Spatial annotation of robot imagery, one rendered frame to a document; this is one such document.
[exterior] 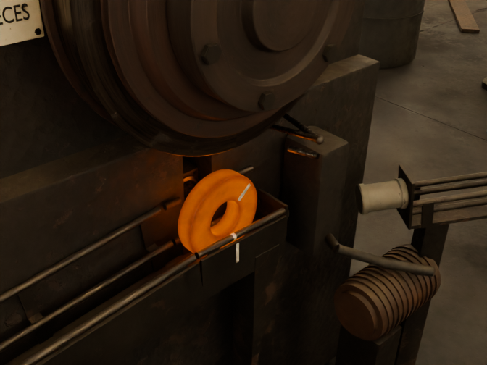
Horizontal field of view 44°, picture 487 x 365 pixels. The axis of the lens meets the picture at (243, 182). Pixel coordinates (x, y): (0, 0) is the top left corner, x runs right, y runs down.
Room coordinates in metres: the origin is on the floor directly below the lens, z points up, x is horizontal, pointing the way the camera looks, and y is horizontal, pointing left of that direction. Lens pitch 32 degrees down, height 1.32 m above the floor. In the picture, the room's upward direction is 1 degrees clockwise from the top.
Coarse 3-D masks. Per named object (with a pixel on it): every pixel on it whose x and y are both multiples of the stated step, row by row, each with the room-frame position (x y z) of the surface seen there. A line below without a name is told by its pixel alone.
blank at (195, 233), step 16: (208, 176) 0.82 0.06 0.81; (224, 176) 0.82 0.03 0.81; (240, 176) 0.83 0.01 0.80; (192, 192) 0.79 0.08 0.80; (208, 192) 0.79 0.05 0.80; (224, 192) 0.81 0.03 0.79; (240, 192) 0.83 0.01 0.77; (256, 192) 0.86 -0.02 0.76; (192, 208) 0.77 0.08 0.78; (208, 208) 0.78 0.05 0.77; (240, 208) 0.83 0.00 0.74; (256, 208) 0.86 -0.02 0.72; (192, 224) 0.76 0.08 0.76; (208, 224) 0.78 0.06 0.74; (224, 224) 0.83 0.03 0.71; (240, 224) 0.83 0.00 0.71; (192, 240) 0.76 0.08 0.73; (208, 240) 0.78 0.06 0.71
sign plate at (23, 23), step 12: (0, 0) 0.71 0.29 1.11; (12, 0) 0.72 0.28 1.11; (24, 0) 0.73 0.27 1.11; (36, 0) 0.74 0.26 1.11; (0, 12) 0.71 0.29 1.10; (12, 12) 0.72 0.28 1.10; (24, 12) 0.73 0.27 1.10; (36, 12) 0.74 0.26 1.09; (0, 24) 0.71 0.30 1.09; (12, 24) 0.72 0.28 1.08; (24, 24) 0.73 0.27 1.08; (36, 24) 0.74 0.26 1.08; (0, 36) 0.71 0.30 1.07; (12, 36) 0.72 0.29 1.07; (24, 36) 0.73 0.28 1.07; (36, 36) 0.74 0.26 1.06
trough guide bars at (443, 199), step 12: (432, 180) 1.03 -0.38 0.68; (444, 180) 1.03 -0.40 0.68; (456, 180) 1.03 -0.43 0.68; (420, 192) 1.02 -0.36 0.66; (432, 192) 1.02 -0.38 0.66; (480, 192) 0.98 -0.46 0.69; (420, 204) 0.96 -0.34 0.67; (432, 204) 0.96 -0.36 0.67; (456, 204) 0.97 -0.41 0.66; (468, 204) 0.97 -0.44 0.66; (480, 204) 0.97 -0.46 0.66; (432, 216) 0.96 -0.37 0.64
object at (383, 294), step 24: (432, 264) 0.96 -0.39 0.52; (360, 288) 0.87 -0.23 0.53; (384, 288) 0.88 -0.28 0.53; (408, 288) 0.90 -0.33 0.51; (432, 288) 0.93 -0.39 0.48; (336, 312) 0.89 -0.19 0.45; (360, 312) 0.85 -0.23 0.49; (384, 312) 0.84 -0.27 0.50; (408, 312) 0.88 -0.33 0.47; (360, 336) 0.84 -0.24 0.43; (384, 336) 0.87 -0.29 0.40; (336, 360) 0.92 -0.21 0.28; (360, 360) 0.87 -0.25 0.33; (384, 360) 0.87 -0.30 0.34
